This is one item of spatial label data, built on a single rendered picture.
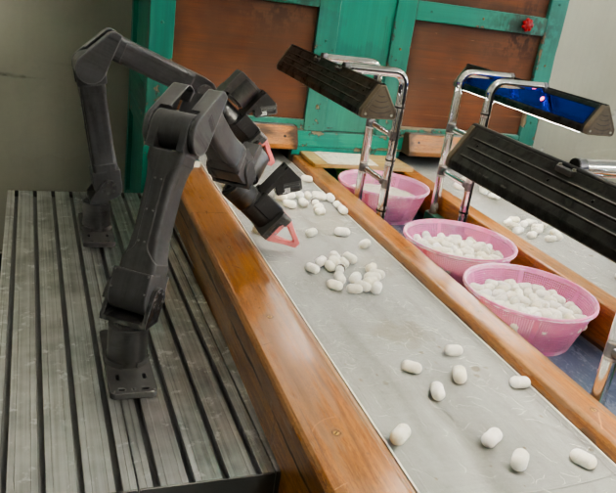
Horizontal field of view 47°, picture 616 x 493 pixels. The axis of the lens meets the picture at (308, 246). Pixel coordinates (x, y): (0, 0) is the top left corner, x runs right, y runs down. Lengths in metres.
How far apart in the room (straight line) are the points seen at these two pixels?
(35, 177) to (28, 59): 0.45
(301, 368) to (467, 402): 0.25
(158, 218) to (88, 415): 0.31
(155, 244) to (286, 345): 0.25
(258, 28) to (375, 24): 0.37
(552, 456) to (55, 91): 2.30
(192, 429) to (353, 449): 0.27
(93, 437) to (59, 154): 2.00
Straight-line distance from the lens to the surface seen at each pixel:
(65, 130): 2.90
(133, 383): 1.12
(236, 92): 1.68
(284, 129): 2.19
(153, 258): 1.11
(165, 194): 1.11
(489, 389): 1.14
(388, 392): 1.06
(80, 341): 1.26
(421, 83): 2.39
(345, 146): 2.32
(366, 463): 0.88
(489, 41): 2.49
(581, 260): 1.84
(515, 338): 1.26
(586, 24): 3.74
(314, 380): 1.01
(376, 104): 1.45
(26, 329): 1.30
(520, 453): 0.98
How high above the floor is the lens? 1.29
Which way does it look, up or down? 21 degrees down
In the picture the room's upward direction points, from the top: 8 degrees clockwise
